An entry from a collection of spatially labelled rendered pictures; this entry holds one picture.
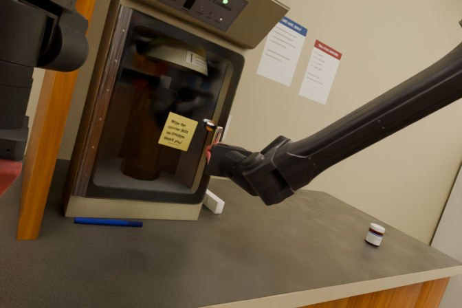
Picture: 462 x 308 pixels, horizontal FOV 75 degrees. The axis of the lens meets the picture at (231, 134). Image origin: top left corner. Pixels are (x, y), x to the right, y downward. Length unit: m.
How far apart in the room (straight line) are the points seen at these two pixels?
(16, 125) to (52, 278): 0.30
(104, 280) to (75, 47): 0.36
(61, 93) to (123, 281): 0.32
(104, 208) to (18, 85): 0.48
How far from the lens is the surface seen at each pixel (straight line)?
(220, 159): 0.63
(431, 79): 0.46
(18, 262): 0.60
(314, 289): 0.75
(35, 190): 0.62
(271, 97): 1.42
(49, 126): 0.58
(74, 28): 0.38
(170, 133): 0.71
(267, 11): 0.72
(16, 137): 0.30
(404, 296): 1.27
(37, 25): 0.31
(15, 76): 0.31
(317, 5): 1.58
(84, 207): 0.74
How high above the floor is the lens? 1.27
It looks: 6 degrees down
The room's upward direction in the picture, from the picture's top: 17 degrees clockwise
